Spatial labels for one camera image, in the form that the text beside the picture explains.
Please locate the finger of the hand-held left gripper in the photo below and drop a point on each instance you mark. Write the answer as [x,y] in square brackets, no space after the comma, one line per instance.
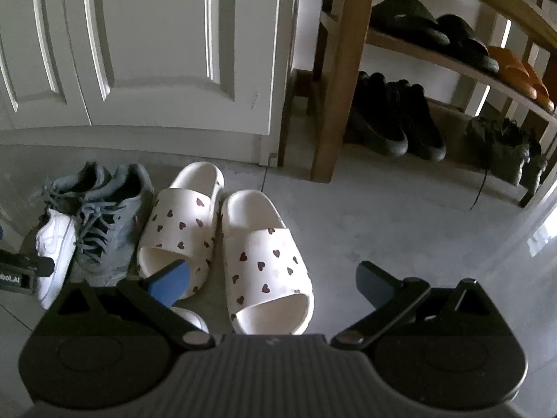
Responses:
[43,267]

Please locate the white panelled cabinet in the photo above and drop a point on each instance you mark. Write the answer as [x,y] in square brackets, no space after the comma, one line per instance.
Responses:
[165,30]

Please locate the orange slipper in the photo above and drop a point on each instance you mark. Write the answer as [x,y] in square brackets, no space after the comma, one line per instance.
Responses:
[509,67]
[541,93]

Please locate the wooden shoe rack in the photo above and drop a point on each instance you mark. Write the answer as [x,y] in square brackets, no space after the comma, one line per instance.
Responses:
[343,74]

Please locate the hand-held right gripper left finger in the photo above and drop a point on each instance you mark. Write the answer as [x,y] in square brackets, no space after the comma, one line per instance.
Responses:
[172,281]

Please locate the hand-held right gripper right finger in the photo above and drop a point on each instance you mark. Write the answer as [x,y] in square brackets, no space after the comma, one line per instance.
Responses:
[372,283]

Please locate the grey sneaker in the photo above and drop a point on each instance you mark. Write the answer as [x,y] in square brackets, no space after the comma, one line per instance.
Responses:
[74,183]
[113,226]

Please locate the white heart-print slipper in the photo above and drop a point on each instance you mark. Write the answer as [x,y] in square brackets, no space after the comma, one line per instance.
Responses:
[265,261]
[182,217]

